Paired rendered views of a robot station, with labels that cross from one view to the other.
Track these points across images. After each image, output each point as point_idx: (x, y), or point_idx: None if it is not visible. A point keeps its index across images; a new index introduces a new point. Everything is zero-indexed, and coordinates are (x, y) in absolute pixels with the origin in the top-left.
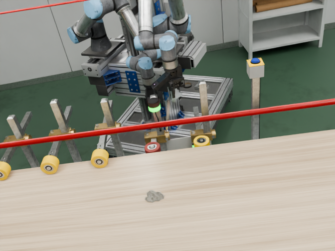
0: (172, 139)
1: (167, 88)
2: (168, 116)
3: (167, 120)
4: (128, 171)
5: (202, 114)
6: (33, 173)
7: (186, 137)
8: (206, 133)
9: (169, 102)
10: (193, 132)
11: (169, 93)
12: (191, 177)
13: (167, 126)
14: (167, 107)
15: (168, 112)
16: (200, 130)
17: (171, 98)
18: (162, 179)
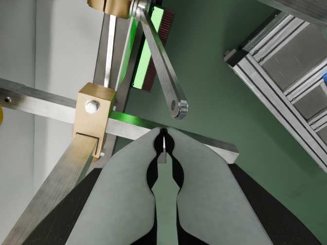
0: (129, 24)
1: (255, 227)
2: (149, 48)
3: (147, 30)
4: None
5: (35, 195)
6: None
7: (118, 77)
8: (73, 137)
9: (169, 100)
10: (85, 107)
11: (186, 174)
12: None
13: (142, 19)
14: (166, 66)
15: (154, 59)
16: (95, 129)
17: (140, 147)
18: None
